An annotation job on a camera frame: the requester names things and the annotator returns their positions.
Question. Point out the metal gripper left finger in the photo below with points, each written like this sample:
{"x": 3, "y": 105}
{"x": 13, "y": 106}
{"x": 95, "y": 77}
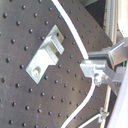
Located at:
{"x": 99, "y": 71}

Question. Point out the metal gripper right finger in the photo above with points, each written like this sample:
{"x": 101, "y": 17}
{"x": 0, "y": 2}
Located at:
{"x": 115, "y": 54}

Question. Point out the small metal clamp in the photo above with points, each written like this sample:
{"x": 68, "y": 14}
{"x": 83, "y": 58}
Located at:
{"x": 103, "y": 115}

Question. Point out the black perforated breadboard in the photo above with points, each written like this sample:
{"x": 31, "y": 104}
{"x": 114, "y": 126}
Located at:
{"x": 41, "y": 82}

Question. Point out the aluminium frame post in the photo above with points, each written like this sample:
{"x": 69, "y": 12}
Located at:
{"x": 111, "y": 31}

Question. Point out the metal cable clip bracket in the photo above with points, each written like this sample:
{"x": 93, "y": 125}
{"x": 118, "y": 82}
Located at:
{"x": 46, "y": 54}

